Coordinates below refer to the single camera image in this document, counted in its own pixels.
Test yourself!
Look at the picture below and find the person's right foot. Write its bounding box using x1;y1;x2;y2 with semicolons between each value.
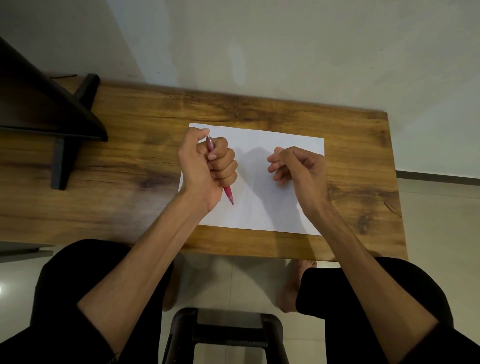
277;259;318;314

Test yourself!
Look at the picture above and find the person's leg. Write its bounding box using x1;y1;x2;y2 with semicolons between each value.
0;239;175;364
296;256;480;364

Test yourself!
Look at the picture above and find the person's right forearm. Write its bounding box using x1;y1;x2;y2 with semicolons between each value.
310;203;440;364

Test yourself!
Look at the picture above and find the person's right leg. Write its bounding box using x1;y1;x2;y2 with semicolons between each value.
296;256;480;364

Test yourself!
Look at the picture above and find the black monitor stand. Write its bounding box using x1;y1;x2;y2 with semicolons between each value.
50;74;101;191

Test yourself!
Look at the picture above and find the person's left forearm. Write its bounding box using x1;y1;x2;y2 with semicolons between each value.
77;188;211;355

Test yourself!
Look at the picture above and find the person's right hand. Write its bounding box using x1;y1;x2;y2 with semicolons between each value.
267;146;331;223

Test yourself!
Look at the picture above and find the black stool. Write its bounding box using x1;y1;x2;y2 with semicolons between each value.
162;307;290;364

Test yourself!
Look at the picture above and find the pink pen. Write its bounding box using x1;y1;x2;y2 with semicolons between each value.
205;134;235;206

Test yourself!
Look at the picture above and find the person's left hand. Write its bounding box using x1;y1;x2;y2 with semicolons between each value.
178;127;239;215

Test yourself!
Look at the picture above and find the white paper sheet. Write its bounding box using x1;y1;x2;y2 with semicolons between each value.
178;123;325;236

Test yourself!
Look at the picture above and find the black monitor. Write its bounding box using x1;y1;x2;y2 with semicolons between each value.
0;36;109;143

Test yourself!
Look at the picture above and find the person's left leg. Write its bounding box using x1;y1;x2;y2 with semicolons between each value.
0;239;175;364

